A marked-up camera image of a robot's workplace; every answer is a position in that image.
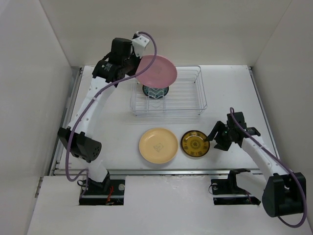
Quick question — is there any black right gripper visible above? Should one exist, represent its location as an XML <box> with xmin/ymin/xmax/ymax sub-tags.
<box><xmin>204</xmin><ymin>120</ymin><xmax>234</xmax><ymax>151</ymax></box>

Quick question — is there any brown patterned small plate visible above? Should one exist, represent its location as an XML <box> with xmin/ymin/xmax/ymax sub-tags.
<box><xmin>180</xmin><ymin>130</ymin><xmax>210</xmax><ymax>158</ymax></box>

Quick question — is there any pink plastic plate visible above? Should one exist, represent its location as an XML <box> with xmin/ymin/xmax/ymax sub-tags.
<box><xmin>136</xmin><ymin>55</ymin><xmax>178</xmax><ymax>89</ymax></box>

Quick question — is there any blue patterned small plate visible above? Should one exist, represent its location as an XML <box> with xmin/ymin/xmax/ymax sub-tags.
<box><xmin>142</xmin><ymin>85</ymin><xmax>169</xmax><ymax>99</ymax></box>

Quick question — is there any yellow plate with logo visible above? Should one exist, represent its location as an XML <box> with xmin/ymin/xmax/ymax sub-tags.
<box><xmin>138</xmin><ymin>128</ymin><xmax>179</xmax><ymax>165</ymax></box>

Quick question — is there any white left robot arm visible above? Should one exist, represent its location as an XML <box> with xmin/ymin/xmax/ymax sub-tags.
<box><xmin>58</xmin><ymin>32</ymin><xmax>150</xmax><ymax>194</ymax></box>

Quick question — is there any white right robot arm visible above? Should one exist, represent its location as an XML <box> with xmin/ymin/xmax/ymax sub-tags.
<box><xmin>205</xmin><ymin>108</ymin><xmax>307</xmax><ymax>217</ymax></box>

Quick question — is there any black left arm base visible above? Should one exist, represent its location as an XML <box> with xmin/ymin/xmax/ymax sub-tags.
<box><xmin>77</xmin><ymin>179</ymin><xmax>126</xmax><ymax>206</ymax></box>

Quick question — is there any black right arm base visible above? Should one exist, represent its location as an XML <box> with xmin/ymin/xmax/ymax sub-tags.
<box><xmin>208</xmin><ymin>178</ymin><xmax>261</xmax><ymax>206</ymax></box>

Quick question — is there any white foam front board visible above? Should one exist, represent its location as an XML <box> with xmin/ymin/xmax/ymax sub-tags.
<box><xmin>28</xmin><ymin>176</ymin><xmax>312</xmax><ymax>235</ymax></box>

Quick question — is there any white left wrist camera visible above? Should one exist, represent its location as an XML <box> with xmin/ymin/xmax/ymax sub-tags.
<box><xmin>132</xmin><ymin>35</ymin><xmax>150</xmax><ymax>58</ymax></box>

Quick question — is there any white wire dish rack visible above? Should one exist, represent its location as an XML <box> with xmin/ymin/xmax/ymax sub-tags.
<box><xmin>130</xmin><ymin>66</ymin><xmax>207</xmax><ymax>121</ymax></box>

